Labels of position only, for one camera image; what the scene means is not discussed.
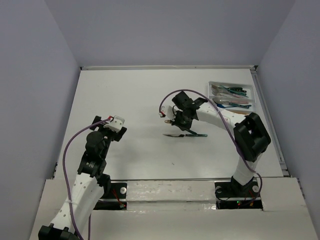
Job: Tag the white compartment tray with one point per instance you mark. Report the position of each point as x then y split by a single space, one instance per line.
249 90

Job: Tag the blue spoon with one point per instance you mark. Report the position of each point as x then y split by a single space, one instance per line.
224 107

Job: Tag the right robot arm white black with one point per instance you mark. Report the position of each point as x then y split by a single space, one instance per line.
247 132

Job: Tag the silver fork black speckled handle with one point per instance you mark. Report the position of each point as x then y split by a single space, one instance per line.
237 89

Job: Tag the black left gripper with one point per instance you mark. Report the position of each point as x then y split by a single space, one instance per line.
118 135

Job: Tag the silver spoon pink handle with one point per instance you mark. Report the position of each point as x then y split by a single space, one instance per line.
229 101

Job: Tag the teal fork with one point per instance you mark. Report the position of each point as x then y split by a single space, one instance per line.
232 91

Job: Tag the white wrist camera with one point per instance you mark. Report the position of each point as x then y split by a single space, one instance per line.
167 111
114 123

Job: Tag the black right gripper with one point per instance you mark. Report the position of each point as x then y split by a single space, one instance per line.
183 127

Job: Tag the small silver knife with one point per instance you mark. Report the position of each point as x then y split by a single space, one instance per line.
196 135

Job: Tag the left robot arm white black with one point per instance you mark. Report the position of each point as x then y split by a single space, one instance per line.
90 183

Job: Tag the gold spoon orange handle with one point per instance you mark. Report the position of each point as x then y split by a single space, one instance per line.
239 112

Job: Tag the silver fork slim handle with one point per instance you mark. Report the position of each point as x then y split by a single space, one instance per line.
222 94

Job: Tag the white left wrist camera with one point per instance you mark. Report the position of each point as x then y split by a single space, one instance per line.
114 123

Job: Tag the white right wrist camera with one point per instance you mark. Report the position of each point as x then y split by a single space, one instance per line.
167 111

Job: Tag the silver spoon teal speckled handle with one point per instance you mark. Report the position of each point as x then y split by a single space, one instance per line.
244 106

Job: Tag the gold utensil teal handle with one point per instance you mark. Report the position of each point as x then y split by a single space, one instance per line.
169 122

